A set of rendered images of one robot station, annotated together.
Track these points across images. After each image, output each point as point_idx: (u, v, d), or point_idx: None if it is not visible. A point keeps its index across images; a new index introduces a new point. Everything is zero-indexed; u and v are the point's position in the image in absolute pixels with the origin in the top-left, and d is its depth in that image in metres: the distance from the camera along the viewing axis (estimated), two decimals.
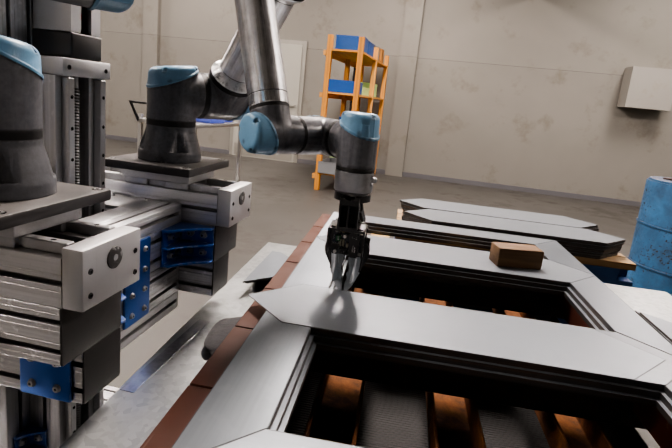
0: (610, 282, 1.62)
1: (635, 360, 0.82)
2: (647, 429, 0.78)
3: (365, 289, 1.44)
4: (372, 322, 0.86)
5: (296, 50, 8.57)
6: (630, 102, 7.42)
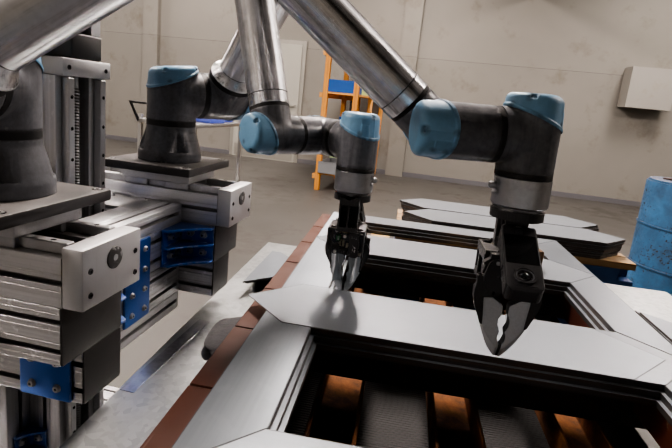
0: (610, 282, 1.62)
1: (635, 360, 0.82)
2: (647, 429, 0.78)
3: (365, 289, 1.44)
4: (372, 322, 0.86)
5: (296, 50, 8.57)
6: (630, 102, 7.42)
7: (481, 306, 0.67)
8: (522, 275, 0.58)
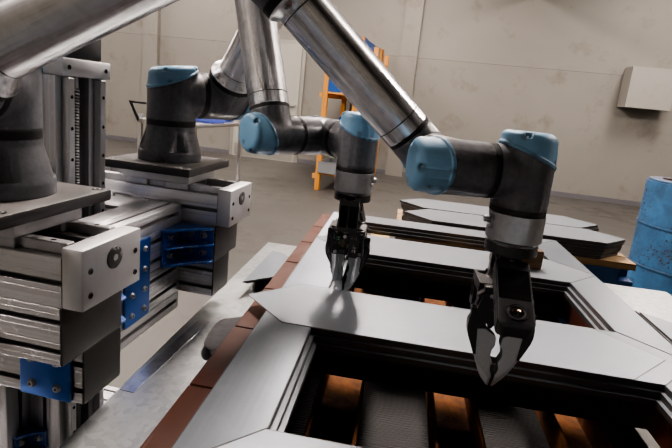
0: (610, 282, 1.62)
1: (635, 360, 0.82)
2: (647, 429, 0.78)
3: (365, 289, 1.44)
4: (372, 322, 0.86)
5: (296, 50, 8.57)
6: (630, 102, 7.42)
7: (475, 337, 0.68)
8: (513, 312, 0.59)
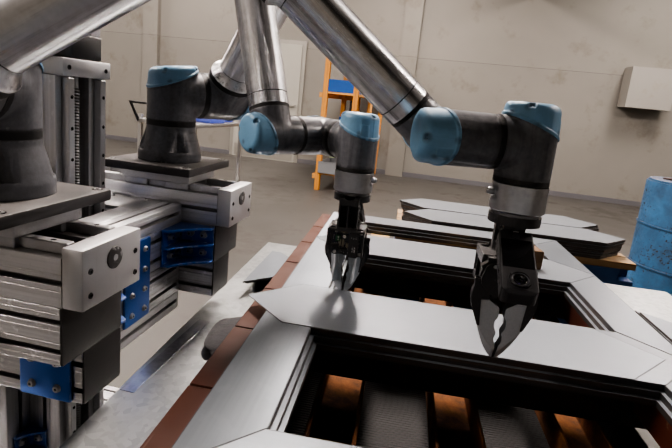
0: (610, 282, 1.62)
1: (635, 360, 0.82)
2: (647, 429, 0.78)
3: (365, 289, 1.44)
4: (372, 322, 0.86)
5: (296, 50, 8.57)
6: (630, 102, 7.42)
7: (478, 308, 0.69)
8: (517, 278, 0.60)
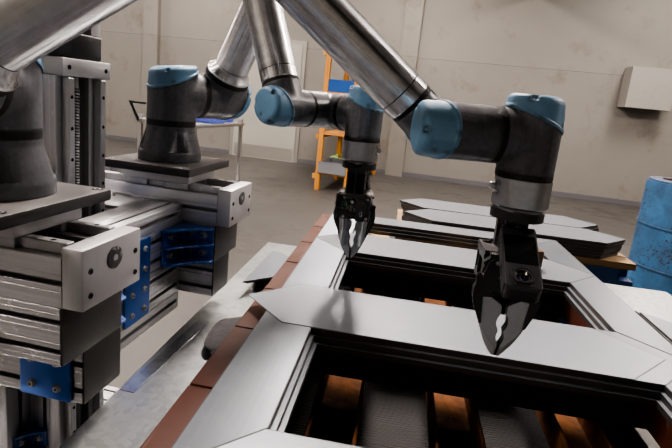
0: (610, 282, 1.62)
1: (635, 360, 0.82)
2: (647, 429, 0.78)
3: (365, 289, 1.44)
4: (372, 322, 0.86)
5: (296, 50, 8.57)
6: (630, 102, 7.42)
7: (480, 305, 0.67)
8: (520, 275, 0.58)
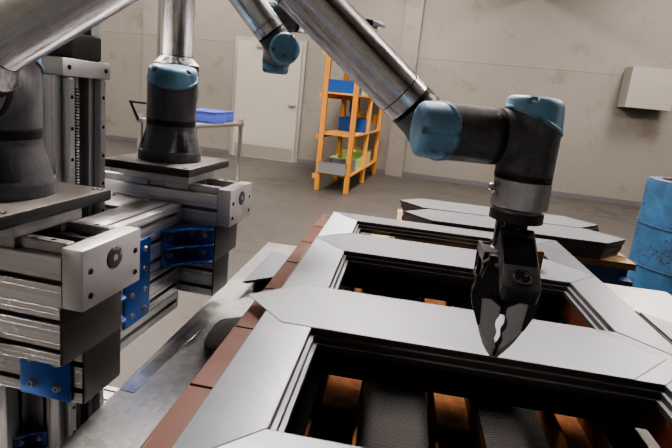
0: (610, 282, 1.62)
1: (635, 360, 0.82)
2: (647, 429, 0.78)
3: (365, 289, 1.44)
4: (372, 322, 0.86)
5: None
6: (630, 102, 7.42)
7: (479, 307, 0.67)
8: (519, 276, 0.58)
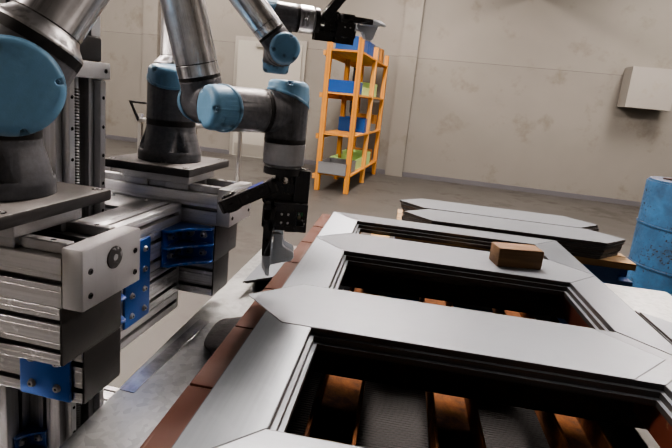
0: (610, 282, 1.62)
1: (635, 360, 0.82)
2: (647, 429, 0.78)
3: (365, 289, 1.44)
4: (372, 322, 0.86)
5: None
6: (630, 102, 7.42)
7: None
8: (226, 194, 0.90)
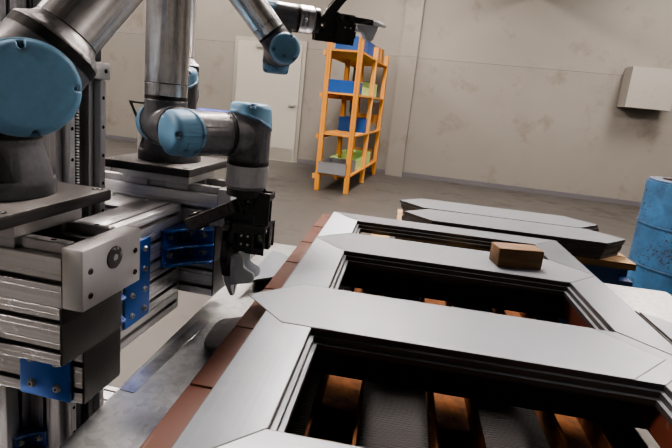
0: (610, 282, 1.62)
1: (635, 360, 0.82)
2: (647, 429, 0.78)
3: (365, 289, 1.44)
4: (372, 322, 0.86)
5: None
6: (630, 102, 7.42)
7: None
8: (195, 212, 0.92)
